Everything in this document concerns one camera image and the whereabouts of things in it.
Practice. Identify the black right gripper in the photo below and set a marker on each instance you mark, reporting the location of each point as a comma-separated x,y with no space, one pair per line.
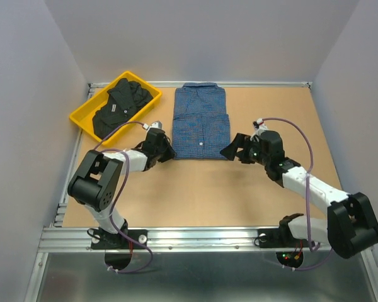
230,151

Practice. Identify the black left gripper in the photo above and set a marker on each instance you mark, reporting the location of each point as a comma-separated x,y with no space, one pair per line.
171,153

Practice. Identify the blue plaid long sleeve shirt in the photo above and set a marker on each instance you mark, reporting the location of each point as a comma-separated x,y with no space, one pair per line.
201,126

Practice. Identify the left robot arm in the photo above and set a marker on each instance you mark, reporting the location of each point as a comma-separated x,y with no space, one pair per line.
95,181

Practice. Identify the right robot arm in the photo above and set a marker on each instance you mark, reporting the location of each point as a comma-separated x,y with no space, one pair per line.
349,226

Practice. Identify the black striped shirt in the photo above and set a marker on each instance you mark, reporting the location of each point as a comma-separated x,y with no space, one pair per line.
124,100

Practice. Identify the yellow plastic bin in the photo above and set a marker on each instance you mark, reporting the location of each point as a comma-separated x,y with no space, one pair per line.
83,116

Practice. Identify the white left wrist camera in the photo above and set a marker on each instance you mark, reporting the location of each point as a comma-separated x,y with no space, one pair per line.
156,125

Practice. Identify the aluminium back rail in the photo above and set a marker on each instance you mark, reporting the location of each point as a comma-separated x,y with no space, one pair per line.
237,84

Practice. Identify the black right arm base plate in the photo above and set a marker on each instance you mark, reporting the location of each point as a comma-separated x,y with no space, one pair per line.
269,238

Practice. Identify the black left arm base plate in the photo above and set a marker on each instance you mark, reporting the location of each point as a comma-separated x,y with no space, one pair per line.
102,240

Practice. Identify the aluminium front rail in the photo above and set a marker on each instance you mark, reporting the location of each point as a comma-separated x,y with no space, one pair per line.
162,240

